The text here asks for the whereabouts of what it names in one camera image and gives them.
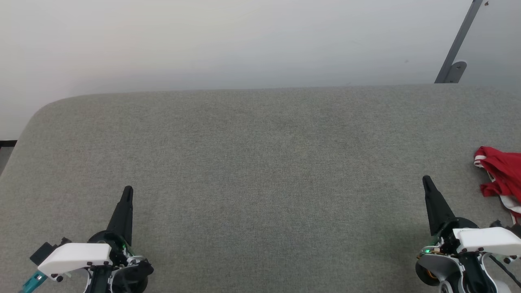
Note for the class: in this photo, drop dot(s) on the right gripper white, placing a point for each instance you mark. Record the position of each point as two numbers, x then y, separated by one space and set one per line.
488 240

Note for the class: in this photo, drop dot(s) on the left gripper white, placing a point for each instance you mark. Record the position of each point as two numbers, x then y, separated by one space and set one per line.
75 258

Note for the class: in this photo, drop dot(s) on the red and white jersey garment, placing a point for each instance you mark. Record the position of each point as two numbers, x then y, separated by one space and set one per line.
504 171

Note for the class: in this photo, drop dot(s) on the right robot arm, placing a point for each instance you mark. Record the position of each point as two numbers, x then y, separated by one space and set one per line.
431 272

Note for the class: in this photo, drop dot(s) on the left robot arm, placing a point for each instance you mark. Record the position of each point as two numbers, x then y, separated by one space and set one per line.
130 280

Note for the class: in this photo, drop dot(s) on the black floor edge strip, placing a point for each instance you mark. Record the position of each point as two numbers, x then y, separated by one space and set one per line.
7 143

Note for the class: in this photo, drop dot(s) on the grey fabric sofa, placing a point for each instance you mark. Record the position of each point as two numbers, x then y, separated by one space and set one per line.
260 162

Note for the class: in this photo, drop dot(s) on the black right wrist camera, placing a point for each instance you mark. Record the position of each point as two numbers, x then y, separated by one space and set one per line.
497 224

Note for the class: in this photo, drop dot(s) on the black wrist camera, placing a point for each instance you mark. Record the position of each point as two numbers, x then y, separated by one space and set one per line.
40 252
497 224

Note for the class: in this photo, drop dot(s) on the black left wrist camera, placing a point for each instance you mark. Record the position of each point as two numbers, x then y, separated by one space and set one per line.
40 252

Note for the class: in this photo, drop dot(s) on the teal left camera plug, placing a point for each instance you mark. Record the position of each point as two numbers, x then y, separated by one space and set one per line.
34 280

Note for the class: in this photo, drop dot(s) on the grey metal post bracket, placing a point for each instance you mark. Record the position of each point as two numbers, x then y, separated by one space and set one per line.
456 72

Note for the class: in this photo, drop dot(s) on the grey metal post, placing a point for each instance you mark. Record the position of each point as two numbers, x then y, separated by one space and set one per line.
460 36

